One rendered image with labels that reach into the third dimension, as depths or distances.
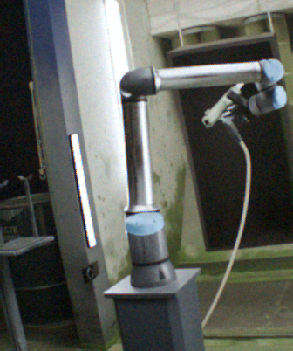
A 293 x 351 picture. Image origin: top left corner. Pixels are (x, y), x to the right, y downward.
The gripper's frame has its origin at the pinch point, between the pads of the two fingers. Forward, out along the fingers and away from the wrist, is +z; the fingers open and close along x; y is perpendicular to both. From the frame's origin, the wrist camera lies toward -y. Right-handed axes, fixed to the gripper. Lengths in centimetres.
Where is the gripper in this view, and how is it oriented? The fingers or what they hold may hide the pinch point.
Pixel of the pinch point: (221, 113)
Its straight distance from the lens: 251.6
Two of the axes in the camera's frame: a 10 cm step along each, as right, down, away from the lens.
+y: 5.9, 7.7, 2.5
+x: 5.3, -6.0, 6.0
